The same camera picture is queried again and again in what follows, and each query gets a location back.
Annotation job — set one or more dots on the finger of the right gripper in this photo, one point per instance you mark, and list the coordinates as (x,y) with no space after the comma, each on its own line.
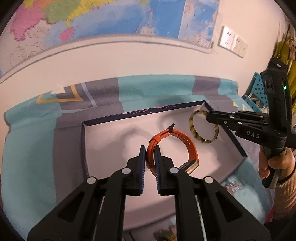
(220,115)
(230,124)

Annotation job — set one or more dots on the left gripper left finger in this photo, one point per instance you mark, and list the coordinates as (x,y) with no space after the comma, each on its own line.
(95,209)

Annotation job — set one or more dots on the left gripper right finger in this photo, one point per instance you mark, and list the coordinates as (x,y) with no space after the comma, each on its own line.
(204,209)

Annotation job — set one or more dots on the tortoiseshell bangle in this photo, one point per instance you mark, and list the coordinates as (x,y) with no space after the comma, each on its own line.
(202,131)

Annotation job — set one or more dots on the orange smart watch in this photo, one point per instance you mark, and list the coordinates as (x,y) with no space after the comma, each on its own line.
(180,145)

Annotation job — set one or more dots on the right hand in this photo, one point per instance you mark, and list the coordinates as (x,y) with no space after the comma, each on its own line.
(286,163)

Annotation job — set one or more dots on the teal perforated stool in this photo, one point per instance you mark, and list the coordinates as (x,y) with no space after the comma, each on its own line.
(255,96)

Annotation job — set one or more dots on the dark blue shallow box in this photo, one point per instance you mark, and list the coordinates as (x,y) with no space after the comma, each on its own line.
(110,142)

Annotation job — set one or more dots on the teal grey bed sheet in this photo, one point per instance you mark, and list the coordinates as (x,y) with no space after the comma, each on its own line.
(44,151)

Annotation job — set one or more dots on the yellow hanging garment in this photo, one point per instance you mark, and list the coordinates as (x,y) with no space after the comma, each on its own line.
(285,52)

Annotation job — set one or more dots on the white wall socket panel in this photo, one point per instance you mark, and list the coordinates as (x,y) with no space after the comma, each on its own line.
(232,42)

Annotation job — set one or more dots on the colourful wall map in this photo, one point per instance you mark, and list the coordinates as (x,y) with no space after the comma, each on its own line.
(39,25)

